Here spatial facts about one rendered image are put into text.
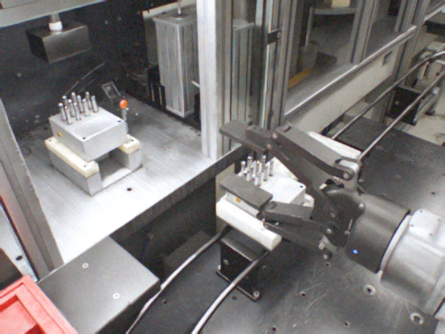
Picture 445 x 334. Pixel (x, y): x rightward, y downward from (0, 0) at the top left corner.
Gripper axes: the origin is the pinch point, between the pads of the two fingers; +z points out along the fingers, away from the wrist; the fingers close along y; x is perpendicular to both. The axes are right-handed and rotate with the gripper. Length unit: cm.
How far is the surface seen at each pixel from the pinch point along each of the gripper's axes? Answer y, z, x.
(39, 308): -15.9, 12.6, 26.1
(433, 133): -112, 12, -228
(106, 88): -18, 64, -20
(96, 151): -13.0, 33.2, 2.5
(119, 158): -19.4, 35.7, -3.5
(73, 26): 8.1, 40.5, -2.3
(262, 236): -25.2, 2.6, -10.8
